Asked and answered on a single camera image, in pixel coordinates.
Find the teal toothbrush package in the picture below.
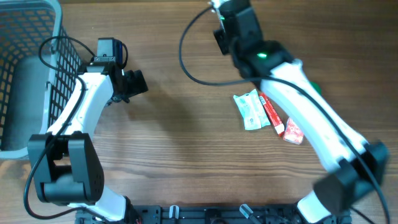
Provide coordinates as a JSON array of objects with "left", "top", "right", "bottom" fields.
[{"left": 233, "top": 89, "right": 271, "bottom": 131}]

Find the red white toothpaste box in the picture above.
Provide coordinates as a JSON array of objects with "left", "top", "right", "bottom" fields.
[{"left": 259, "top": 92, "right": 285, "bottom": 137}]

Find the green lid white jar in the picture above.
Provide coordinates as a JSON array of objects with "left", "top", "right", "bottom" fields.
[{"left": 310, "top": 82, "right": 322, "bottom": 95}]

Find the red white Kleenex tissue pack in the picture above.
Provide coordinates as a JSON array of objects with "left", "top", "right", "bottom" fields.
[{"left": 283, "top": 118, "right": 304, "bottom": 145}]

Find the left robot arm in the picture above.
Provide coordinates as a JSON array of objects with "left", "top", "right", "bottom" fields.
[{"left": 23, "top": 37, "right": 148, "bottom": 223}]

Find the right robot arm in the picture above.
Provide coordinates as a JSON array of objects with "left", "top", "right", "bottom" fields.
[{"left": 214, "top": 0, "right": 389, "bottom": 223}]

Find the grey plastic shopping basket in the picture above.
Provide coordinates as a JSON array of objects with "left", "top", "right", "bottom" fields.
[{"left": 1, "top": 0, "right": 82, "bottom": 160}]

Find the black mounting rail base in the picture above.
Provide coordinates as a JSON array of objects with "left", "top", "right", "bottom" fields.
[{"left": 75, "top": 203, "right": 352, "bottom": 224}]

